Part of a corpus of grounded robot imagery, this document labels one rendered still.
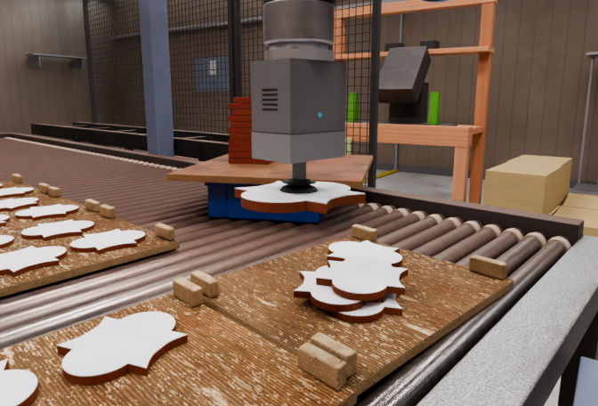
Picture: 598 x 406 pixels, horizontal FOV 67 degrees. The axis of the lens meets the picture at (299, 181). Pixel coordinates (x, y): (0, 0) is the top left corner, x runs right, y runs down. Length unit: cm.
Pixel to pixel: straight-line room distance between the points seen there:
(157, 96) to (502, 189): 230
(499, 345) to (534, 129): 673
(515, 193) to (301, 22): 299
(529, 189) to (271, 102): 296
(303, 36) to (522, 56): 697
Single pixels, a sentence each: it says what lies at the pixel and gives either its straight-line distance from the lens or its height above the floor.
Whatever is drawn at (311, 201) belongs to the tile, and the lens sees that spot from 45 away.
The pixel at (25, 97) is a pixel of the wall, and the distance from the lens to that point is 1191.
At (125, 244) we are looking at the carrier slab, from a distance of 98.
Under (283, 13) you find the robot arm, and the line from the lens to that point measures 47.
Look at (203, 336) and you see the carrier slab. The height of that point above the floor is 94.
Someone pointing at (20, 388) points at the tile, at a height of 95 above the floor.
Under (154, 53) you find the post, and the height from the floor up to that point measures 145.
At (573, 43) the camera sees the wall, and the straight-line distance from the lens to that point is 733.
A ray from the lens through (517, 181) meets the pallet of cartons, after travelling 336.
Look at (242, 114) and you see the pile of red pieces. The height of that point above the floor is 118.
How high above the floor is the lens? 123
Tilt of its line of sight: 10 degrees down
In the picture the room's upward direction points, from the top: straight up
